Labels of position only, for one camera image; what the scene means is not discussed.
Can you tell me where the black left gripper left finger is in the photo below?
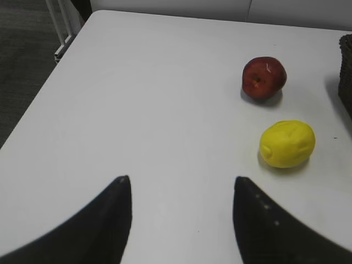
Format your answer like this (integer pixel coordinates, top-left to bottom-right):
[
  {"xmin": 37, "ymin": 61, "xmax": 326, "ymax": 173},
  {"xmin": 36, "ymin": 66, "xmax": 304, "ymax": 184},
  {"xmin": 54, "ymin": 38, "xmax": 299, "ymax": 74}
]
[{"xmin": 1, "ymin": 175, "xmax": 133, "ymax": 263}]

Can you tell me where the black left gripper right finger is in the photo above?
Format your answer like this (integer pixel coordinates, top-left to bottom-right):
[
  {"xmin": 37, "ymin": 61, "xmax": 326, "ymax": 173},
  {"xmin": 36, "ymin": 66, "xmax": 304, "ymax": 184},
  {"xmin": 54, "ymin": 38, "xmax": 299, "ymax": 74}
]
[{"xmin": 233, "ymin": 177, "xmax": 351, "ymax": 263}]

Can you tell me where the dark brown woven basket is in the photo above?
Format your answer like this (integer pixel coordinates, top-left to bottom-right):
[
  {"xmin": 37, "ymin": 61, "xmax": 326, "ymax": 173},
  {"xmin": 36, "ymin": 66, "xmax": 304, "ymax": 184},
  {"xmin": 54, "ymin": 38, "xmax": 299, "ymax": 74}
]
[{"xmin": 338, "ymin": 34, "xmax": 352, "ymax": 117}]

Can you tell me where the yellow lemon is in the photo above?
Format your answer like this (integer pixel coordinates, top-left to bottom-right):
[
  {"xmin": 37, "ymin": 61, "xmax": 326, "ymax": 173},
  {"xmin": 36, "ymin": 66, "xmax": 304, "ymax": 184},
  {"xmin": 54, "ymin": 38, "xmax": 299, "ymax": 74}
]
[{"xmin": 259, "ymin": 120, "xmax": 316, "ymax": 168}]

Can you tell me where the red apple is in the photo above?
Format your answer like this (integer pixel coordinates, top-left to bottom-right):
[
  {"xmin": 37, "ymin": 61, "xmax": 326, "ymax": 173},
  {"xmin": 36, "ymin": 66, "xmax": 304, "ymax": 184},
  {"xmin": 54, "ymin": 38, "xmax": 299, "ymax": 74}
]
[{"xmin": 242, "ymin": 57, "xmax": 287, "ymax": 100}]

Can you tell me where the white metal frame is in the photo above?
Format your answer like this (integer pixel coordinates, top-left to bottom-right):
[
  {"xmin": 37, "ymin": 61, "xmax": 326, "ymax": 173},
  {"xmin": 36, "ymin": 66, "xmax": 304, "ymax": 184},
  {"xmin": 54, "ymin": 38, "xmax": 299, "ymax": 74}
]
[{"xmin": 45, "ymin": 0, "xmax": 79, "ymax": 63}]

